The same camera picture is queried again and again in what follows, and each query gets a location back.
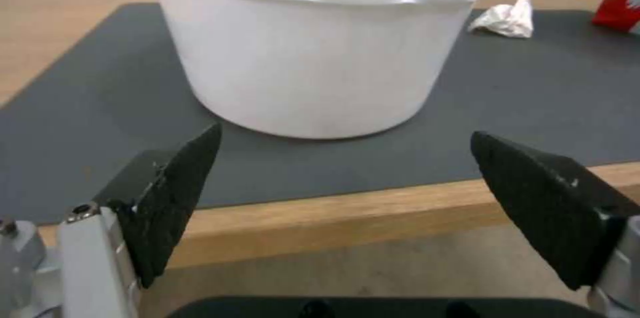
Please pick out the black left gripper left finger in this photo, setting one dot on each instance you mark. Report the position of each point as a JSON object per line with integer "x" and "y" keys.
{"x": 165, "y": 198}

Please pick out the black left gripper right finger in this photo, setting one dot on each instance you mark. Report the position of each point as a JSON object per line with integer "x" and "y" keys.
{"x": 540, "y": 201}

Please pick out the white plastic takeout bowl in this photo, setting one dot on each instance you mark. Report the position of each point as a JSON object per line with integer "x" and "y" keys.
{"x": 315, "y": 44}

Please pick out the dark grey table mat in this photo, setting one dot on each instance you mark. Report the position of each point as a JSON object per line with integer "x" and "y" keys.
{"x": 320, "y": 107}

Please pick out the crumpled white paper napkin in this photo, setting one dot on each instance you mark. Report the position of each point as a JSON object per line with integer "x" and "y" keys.
{"x": 505, "y": 19}

